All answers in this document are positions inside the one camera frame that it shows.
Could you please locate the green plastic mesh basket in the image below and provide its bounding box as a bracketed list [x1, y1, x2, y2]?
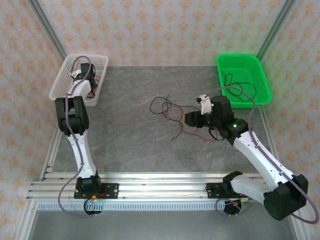
[215, 53, 273, 110]

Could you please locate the white plastic mesh basket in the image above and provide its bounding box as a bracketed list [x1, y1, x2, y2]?
[48, 53, 110, 108]

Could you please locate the pile of red black wires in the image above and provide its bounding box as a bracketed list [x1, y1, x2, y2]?
[165, 105, 218, 142]

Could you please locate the aluminium frame post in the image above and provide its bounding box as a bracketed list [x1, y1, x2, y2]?
[256, 0, 297, 61]
[26, 0, 68, 61]

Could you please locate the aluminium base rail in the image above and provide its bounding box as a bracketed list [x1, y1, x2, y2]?
[26, 171, 301, 202]

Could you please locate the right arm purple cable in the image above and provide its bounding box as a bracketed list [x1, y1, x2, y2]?
[204, 86, 320, 224]

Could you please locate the grey slotted cable duct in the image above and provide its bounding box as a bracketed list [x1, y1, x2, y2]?
[37, 201, 226, 211]

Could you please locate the black cable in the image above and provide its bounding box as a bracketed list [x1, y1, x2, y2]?
[162, 101, 201, 141]
[221, 71, 257, 103]
[223, 72, 245, 97]
[149, 94, 174, 115]

